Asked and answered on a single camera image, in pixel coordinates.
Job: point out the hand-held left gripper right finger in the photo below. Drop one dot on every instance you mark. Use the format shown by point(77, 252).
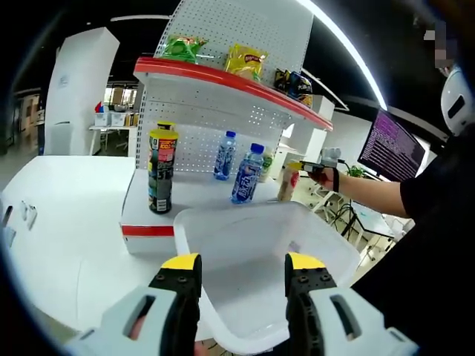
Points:
point(334, 322)

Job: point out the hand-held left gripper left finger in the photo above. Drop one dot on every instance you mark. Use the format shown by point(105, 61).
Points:
point(148, 322)

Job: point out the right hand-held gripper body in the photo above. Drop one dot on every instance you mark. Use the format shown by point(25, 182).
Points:
point(331, 156)

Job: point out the beige drink bottle white cap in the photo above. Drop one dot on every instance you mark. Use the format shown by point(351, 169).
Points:
point(285, 191)

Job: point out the blue drink bottle blue cap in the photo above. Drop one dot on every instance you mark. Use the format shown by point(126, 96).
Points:
point(246, 178)

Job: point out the blue chips bag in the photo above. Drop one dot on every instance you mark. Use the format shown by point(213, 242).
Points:
point(300, 89)

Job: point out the white plastic shopping basket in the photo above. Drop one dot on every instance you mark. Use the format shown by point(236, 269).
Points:
point(241, 237)

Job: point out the black chips can yellow lid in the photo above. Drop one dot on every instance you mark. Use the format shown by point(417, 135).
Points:
point(161, 178)

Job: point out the green chips bag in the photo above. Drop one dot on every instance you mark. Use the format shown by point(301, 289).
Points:
point(182, 48)

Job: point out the white snack and drink counter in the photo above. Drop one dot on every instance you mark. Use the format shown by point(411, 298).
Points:
point(200, 193)

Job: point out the person's right hand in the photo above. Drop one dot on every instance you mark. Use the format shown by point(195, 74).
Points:
point(324, 180)

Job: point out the person's left hand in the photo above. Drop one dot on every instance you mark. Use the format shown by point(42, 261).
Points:
point(206, 350)

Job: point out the white office chair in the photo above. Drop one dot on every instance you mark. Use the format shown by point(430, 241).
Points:
point(319, 194)

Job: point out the potted plant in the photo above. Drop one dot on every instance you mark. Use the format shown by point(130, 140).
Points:
point(357, 171)

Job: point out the white bottle green label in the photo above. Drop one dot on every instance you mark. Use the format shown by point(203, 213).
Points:
point(267, 167)

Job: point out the white tall cabinet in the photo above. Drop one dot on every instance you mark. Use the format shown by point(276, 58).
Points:
point(323, 107)

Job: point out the computer monitor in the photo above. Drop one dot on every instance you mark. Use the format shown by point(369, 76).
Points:
point(393, 148)

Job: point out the clear blue water bottle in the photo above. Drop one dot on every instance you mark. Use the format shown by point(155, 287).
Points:
point(224, 159)

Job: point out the black and yellow chips bag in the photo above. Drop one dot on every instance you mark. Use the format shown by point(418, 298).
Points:
point(281, 79)

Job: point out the person's black shirt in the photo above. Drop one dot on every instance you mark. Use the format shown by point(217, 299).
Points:
point(426, 259)

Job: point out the curved ceiling light strip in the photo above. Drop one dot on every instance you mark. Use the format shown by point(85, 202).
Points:
point(334, 26)

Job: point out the white worn device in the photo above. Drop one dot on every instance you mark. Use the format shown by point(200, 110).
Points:
point(456, 104)

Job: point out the red chips can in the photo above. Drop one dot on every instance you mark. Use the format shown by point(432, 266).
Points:
point(166, 126)

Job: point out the white pegboard panel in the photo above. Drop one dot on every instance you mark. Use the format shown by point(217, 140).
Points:
point(259, 22)

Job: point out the small white charger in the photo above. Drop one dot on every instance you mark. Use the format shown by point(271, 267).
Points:
point(32, 219)
point(23, 210)

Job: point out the small white box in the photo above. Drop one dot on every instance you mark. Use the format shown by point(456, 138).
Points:
point(9, 237)

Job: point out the black smartphone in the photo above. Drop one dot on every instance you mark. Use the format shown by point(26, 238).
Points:
point(7, 216)

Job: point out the white storage bin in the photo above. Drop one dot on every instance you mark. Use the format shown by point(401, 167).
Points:
point(102, 119)
point(119, 118)

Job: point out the white side desk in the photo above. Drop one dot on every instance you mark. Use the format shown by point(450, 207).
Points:
point(111, 129)

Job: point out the white plastic chair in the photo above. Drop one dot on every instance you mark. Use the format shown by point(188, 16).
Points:
point(57, 139)

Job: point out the red and blue item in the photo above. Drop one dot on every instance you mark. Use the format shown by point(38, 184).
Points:
point(100, 107)

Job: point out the white square pillar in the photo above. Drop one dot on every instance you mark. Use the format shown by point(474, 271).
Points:
point(81, 81)

